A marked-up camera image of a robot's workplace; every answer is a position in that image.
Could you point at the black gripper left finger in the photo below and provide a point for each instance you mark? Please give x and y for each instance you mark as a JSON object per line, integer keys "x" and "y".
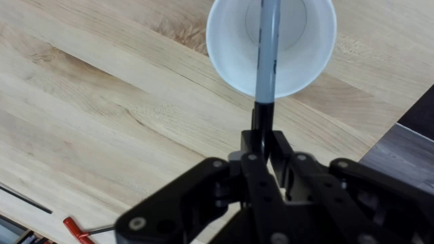
{"x": 251, "y": 146}

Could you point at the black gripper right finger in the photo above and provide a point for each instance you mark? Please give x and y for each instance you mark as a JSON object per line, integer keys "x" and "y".
{"x": 281, "y": 153}

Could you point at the black marker pen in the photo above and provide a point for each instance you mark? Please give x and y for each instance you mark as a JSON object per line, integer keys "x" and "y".
{"x": 267, "y": 53}

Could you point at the brown paper coffee cup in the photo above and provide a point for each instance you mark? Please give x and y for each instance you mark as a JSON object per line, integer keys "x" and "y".
{"x": 306, "y": 39}

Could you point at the red-handled hex key left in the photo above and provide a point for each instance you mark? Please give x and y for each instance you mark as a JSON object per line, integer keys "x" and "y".
{"x": 84, "y": 236}

